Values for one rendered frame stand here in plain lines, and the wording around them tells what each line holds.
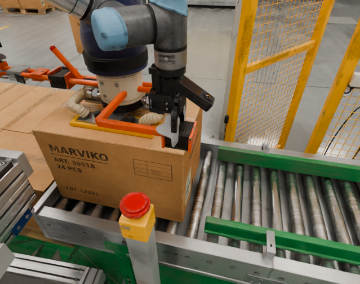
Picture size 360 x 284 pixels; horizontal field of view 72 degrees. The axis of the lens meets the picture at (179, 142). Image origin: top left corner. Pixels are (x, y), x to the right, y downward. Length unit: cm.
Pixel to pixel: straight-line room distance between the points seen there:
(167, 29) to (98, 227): 84
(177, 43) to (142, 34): 8
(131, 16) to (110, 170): 66
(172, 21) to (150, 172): 58
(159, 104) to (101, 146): 39
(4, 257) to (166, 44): 63
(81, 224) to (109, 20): 86
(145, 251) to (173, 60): 48
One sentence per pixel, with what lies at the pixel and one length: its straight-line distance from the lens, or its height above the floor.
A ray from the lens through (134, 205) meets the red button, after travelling 59.
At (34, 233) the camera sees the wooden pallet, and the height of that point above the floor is 2.
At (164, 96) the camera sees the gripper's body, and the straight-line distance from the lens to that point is 62.
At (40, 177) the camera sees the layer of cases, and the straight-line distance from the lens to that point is 151.
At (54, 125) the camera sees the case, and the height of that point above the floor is 95.
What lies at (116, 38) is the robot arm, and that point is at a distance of 51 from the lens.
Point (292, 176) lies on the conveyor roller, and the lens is 144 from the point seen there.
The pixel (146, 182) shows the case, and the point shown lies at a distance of 100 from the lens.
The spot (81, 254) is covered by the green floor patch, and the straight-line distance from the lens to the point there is 179.
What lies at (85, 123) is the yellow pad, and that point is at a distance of 102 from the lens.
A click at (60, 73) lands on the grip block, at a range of 114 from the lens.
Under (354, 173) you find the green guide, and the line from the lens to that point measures 152.
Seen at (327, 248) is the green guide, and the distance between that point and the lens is 114.
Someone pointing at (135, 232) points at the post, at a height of 97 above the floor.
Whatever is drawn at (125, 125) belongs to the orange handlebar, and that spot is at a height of 109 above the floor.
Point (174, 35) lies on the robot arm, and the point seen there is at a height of 136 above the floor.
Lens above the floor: 151
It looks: 39 degrees down
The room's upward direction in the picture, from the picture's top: straight up
